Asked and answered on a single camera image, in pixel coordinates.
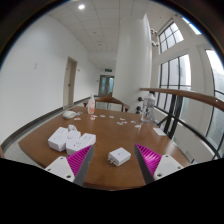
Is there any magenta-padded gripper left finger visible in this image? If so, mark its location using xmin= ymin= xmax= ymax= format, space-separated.
xmin=44 ymin=144 xmax=96 ymax=187

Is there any small black-framed upper window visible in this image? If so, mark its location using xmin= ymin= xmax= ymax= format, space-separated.
xmin=157 ymin=21 xmax=185 ymax=54

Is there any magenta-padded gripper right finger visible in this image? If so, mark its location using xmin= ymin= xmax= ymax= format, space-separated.
xmin=133 ymin=143 xmax=185 ymax=185

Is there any white pump bottle pink label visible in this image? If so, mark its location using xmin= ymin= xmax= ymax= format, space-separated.
xmin=86 ymin=93 xmax=97 ymax=116

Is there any glazed double door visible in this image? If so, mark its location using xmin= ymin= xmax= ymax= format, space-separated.
xmin=97 ymin=74 xmax=115 ymax=98

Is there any wooden chair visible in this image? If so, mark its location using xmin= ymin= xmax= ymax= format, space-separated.
xmin=82 ymin=95 xmax=131 ymax=113

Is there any clear plastic bottle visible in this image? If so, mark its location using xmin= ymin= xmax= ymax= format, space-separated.
xmin=140 ymin=92 xmax=157 ymax=124

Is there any tall black-framed window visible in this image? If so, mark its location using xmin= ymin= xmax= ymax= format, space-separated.
xmin=158 ymin=53 xmax=193 ymax=115
xmin=204 ymin=49 xmax=224 ymax=158

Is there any wood-topped black metal railing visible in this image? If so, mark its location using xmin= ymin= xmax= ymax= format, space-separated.
xmin=135 ymin=86 xmax=224 ymax=158

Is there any beige single door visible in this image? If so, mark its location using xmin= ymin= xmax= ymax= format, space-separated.
xmin=62 ymin=56 xmax=79 ymax=109

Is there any white block charger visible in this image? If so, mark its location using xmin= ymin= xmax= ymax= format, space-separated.
xmin=107 ymin=146 xmax=132 ymax=167

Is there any white paper card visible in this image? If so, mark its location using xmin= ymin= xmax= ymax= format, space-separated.
xmin=152 ymin=126 xmax=167 ymax=137

